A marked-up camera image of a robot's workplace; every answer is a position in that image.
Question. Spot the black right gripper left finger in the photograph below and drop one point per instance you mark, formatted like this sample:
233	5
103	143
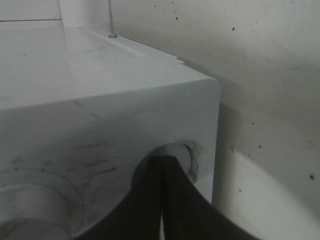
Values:
138	215

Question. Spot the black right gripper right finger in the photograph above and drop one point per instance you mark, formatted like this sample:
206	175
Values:
187	215

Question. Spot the round white door button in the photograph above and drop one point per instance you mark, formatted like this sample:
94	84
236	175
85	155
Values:
185	156

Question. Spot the lower white timer knob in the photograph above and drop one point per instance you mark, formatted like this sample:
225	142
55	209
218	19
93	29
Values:
40	196

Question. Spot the white microwave oven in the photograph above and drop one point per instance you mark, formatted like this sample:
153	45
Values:
92	105

